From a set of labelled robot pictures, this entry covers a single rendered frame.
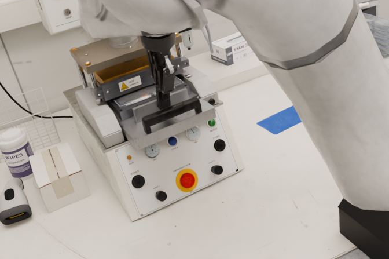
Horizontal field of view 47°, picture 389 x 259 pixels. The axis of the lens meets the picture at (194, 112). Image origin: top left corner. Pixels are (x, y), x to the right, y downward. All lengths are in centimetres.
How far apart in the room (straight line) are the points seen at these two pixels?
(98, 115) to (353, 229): 64
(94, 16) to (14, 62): 104
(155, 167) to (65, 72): 79
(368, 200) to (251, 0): 28
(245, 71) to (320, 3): 132
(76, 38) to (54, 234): 83
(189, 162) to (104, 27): 50
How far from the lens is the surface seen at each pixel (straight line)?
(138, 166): 114
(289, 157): 128
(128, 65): 123
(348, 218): 100
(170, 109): 106
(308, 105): 49
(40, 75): 182
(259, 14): 39
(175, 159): 117
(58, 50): 180
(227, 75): 170
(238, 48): 179
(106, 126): 112
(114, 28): 81
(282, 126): 142
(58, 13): 133
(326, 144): 53
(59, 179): 126
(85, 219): 123
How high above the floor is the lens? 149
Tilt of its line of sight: 28 degrees down
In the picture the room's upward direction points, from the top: 11 degrees counter-clockwise
